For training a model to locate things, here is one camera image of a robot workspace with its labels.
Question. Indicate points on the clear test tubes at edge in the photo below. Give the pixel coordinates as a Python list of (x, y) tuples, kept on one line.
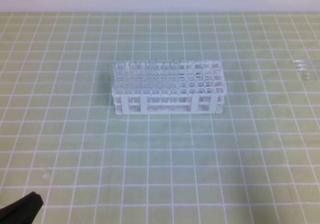
[(307, 69)]

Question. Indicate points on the green checkered tablecloth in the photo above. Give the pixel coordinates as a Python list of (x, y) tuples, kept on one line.
[(258, 162)]

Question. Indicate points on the white plastic test tube rack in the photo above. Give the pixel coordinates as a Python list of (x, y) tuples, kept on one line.
[(202, 89)]

